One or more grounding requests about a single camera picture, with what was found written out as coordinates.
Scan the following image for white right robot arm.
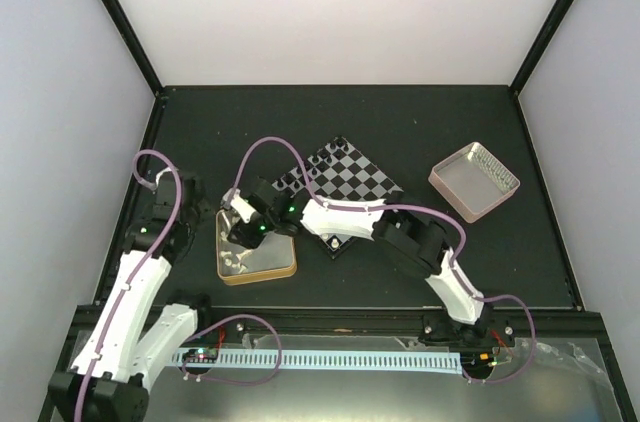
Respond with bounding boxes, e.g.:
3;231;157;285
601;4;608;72
225;192;492;345

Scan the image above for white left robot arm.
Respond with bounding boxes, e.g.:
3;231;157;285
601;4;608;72
48;170;215;421

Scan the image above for tan sweet bear tin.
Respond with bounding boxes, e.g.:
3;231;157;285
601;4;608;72
215;209;297;286

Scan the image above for black and white chessboard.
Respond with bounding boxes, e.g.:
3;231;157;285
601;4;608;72
272;136;403;259

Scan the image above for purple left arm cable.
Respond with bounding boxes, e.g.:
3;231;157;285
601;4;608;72
74;150;184;422

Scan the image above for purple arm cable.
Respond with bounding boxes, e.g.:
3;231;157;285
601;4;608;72
234;136;539;386
74;150;184;422

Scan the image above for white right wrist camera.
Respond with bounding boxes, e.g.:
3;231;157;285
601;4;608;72
221;188;257;223

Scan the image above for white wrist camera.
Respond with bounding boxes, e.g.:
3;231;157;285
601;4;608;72
152;167;180;194
221;188;257;223

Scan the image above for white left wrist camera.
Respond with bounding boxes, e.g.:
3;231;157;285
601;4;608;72
152;167;180;194

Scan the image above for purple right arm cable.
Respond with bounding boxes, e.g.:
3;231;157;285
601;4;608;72
234;136;539;386

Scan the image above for black aluminium rail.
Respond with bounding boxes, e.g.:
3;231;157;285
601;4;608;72
198;307;609;346

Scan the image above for white slotted cable duct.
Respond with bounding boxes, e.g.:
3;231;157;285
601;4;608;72
169;348;462;375

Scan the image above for black corner frame post left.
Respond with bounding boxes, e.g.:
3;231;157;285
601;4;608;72
101;0;163;96

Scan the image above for black corner frame post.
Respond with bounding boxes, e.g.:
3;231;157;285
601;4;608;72
101;0;163;96
509;0;575;96

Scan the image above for black corner frame post right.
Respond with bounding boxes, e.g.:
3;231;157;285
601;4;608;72
509;0;575;96

